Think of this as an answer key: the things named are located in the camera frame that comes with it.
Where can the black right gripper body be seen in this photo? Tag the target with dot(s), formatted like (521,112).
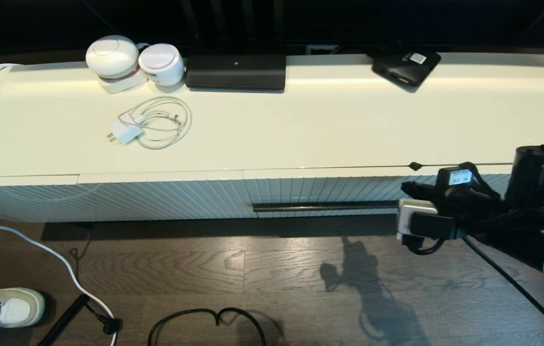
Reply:
(469,197)

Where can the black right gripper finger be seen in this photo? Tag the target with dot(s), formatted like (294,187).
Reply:
(421,190)

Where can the black folding umbrella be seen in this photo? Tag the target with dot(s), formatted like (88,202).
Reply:
(415,166)

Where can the white fluted drawer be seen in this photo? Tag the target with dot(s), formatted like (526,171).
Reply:
(339,190)

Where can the white tv cabinet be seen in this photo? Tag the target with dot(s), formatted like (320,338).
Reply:
(276,127)

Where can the black set-top box with label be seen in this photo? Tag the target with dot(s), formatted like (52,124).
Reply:
(404,68)

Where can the black flat rectangular box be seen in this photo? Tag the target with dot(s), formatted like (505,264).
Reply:
(235,72)

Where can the white fluted cabinet front panel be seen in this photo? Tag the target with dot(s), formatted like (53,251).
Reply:
(166,198)

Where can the small white round device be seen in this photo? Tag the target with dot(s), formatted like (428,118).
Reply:
(161,62)

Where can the white charger plug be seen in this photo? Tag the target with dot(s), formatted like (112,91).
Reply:
(124,131)

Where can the white flat base box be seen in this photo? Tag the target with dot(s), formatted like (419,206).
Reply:
(121,85)

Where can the large white round device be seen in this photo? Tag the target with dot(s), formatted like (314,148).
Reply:
(112,55)

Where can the white shoe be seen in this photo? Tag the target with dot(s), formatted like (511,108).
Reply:
(17,307)

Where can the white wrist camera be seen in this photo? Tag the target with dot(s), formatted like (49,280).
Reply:
(409,216)

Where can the wall outlet plate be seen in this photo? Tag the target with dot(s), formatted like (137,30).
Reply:
(322,48)

